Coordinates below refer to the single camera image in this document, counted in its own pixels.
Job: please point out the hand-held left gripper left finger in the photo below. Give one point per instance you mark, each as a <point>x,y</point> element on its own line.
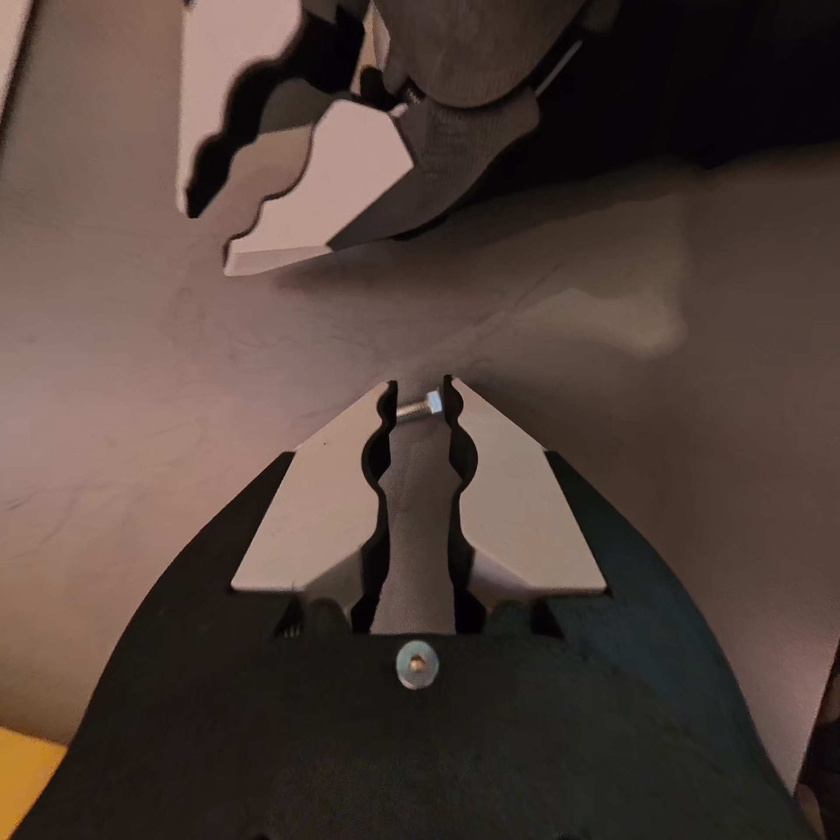
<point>315,518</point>

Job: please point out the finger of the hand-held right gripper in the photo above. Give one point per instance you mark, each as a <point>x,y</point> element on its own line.
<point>354,184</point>
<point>203,65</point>

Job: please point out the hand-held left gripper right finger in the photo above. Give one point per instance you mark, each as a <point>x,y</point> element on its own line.
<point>525,525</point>

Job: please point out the silver hex bolt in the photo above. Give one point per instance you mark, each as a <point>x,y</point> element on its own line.
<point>413,411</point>

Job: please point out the yellow plastic bin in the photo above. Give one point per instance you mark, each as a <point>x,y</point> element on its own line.
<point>23,781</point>

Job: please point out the person's right forearm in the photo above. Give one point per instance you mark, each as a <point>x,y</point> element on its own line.
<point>689,79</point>

